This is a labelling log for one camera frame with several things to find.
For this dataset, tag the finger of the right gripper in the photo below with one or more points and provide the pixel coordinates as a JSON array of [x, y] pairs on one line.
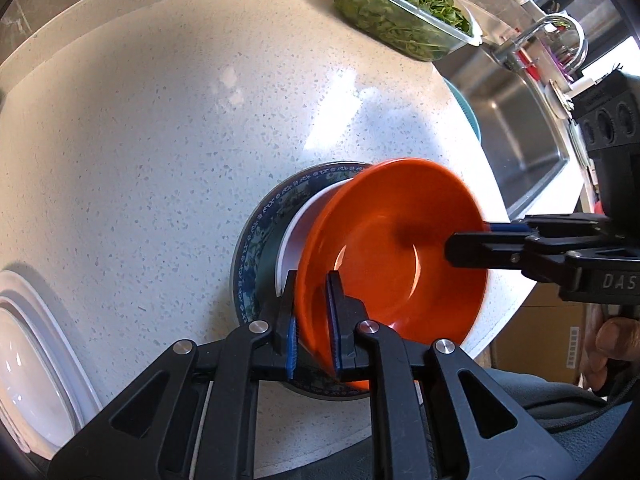
[[486, 250], [508, 227]]

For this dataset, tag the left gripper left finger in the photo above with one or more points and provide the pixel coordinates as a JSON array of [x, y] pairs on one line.
[[192, 413]]

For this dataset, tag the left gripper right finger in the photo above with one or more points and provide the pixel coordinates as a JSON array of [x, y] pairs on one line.
[[435, 413]]

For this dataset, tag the orange plastic bowl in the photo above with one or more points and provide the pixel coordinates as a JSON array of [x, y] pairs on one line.
[[385, 232]]

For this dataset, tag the white deep plate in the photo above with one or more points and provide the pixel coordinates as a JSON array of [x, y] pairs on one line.
[[35, 407]]

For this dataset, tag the person's right hand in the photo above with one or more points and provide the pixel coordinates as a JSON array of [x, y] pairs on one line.
[[606, 340]]

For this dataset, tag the stainless steel sink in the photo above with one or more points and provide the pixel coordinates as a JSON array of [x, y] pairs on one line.
[[520, 138]]

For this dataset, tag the cardboard box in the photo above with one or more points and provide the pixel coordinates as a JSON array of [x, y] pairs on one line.
[[544, 338]]

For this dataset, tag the teal colander with greens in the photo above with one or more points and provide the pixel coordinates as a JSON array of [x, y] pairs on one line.
[[466, 109]]

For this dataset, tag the blue patterned ceramic bowl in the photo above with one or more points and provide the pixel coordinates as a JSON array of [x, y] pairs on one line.
[[254, 262]]

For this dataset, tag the white ceramic bowl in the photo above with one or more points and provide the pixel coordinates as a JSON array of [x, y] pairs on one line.
[[294, 238]]

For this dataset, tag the steel sink faucet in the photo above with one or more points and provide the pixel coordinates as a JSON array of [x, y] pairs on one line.
[[561, 35]]

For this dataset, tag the large white flat plate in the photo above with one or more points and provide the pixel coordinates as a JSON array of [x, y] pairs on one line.
[[39, 318]]

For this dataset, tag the clear container of greens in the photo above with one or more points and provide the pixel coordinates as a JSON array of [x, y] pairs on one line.
[[426, 30]]

